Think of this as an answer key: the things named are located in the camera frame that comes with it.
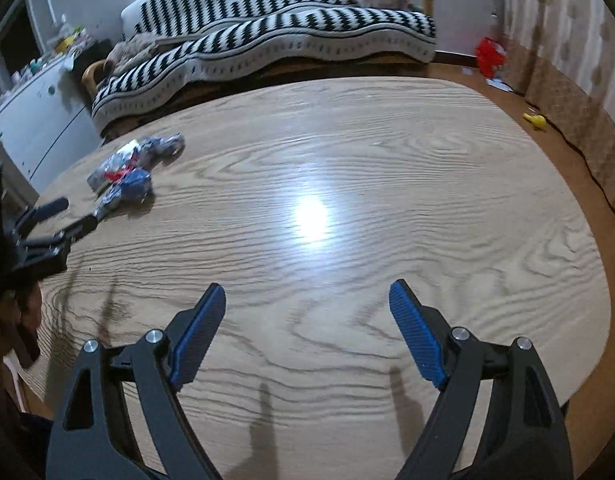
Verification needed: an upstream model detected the grey cloth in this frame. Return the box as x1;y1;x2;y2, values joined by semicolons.
107;32;160;73

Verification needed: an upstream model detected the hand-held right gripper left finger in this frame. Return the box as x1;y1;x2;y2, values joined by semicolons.
46;282;227;480

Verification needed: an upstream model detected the clear wrapper with red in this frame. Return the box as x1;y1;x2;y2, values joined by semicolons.
87;140;143;191

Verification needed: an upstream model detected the wooden frame sofa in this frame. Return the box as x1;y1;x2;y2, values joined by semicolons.
82;0;435;136

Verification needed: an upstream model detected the clutter of small items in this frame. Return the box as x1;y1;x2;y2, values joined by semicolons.
10;15;93;86

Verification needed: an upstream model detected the crumpled white blue wrapper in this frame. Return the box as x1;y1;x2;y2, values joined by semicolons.
137;132;185;163

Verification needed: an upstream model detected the person's left hand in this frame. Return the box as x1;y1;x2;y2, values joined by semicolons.
0;282;43;343

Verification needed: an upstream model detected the beige patterned curtain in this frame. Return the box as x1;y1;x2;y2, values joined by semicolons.
502;0;615;221

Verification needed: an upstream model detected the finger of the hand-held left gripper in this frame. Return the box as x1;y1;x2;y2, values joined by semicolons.
14;197;69;235
22;215;100;258

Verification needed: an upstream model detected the red bag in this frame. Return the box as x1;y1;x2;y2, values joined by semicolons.
475;36;508;77

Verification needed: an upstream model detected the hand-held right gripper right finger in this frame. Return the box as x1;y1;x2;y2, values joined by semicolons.
389;279;574;480

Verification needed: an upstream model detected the white cabinet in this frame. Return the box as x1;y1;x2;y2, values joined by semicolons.
0;55;103;196

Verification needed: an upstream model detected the striped black white sofa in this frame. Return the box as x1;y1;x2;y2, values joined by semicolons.
91;0;437;126

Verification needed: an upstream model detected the black cable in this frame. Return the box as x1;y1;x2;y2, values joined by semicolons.
537;110;615;241

